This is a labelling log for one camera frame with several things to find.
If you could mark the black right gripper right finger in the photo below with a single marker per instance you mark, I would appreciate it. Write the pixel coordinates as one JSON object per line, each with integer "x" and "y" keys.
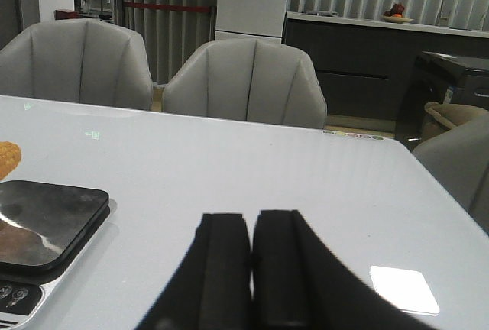
{"x": 300, "y": 284}

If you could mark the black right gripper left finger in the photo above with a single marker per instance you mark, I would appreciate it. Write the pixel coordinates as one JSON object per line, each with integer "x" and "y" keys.
{"x": 210, "y": 289}

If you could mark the orange corn cob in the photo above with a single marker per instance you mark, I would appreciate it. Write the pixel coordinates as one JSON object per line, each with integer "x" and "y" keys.
{"x": 10, "y": 157}

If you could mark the electronic kitchen scale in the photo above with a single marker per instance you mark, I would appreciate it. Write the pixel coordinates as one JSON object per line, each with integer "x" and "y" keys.
{"x": 44, "y": 229}

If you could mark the grey chair far right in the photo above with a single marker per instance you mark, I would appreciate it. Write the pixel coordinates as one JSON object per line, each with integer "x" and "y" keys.
{"x": 458, "y": 159}

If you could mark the grey chair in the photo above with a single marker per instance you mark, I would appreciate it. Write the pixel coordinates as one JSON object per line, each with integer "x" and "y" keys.
{"x": 458, "y": 159}
{"x": 248, "y": 80}
{"x": 78, "y": 60}

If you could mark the beige cushion basket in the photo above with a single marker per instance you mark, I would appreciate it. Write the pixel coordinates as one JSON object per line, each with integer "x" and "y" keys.
{"x": 440, "y": 118}

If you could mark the dark kitchen counter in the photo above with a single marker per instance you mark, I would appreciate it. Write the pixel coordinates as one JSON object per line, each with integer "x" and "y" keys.
{"x": 364, "y": 66}

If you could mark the black appliance box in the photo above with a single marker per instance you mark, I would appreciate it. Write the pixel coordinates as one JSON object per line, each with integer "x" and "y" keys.
{"x": 442, "y": 78}

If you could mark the grey chair left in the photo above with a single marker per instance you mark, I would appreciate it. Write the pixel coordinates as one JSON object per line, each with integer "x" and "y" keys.
{"x": 78, "y": 60}

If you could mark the fruit bowl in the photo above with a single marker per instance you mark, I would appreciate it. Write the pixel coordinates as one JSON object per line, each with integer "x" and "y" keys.
{"x": 395, "y": 15}

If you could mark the red barrier tape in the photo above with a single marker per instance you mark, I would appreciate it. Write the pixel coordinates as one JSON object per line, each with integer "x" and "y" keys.
{"x": 179, "y": 8}

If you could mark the white cabinet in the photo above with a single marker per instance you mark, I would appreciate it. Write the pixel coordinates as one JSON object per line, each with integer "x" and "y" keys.
{"x": 250, "y": 18}

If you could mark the silver faucet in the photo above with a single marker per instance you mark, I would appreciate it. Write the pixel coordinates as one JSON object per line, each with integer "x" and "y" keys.
{"x": 444, "y": 13}

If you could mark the red bin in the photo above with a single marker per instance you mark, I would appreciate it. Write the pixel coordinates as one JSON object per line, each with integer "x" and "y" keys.
{"x": 63, "y": 14}

